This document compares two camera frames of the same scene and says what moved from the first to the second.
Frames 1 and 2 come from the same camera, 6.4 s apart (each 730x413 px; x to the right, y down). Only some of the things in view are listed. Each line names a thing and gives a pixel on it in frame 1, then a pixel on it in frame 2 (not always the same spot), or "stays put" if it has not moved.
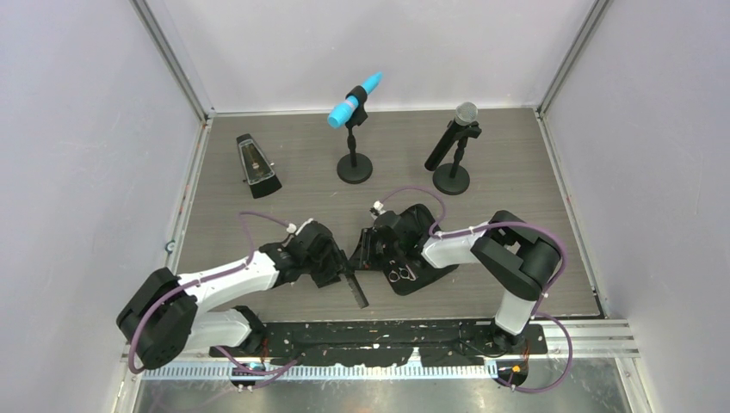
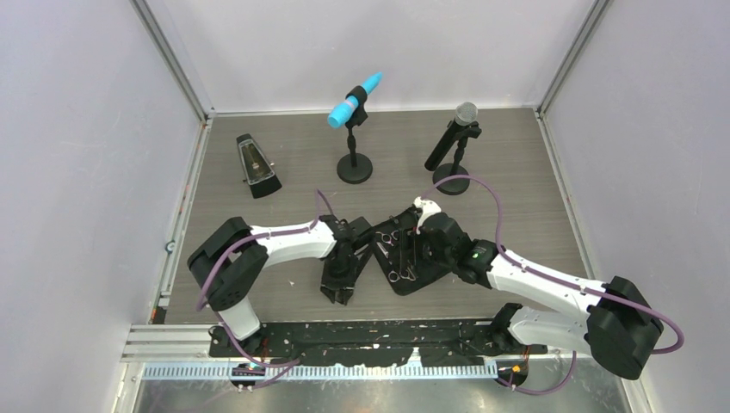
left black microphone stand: x=355 y=169 stays put
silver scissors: x=403 y=273 stays put
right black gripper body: x=375 y=252 → x=426 y=255
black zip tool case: x=394 y=246 stays put
